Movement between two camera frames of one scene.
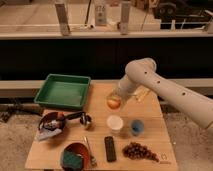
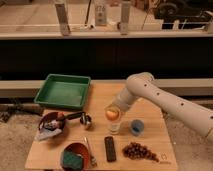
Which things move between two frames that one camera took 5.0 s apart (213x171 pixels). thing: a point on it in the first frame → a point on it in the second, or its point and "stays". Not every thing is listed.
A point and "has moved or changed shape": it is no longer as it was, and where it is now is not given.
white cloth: [45, 133] stays
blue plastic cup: [137, 127] stays
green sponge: [72, 160] stays
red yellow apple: [113, 103] has moved or changed shape
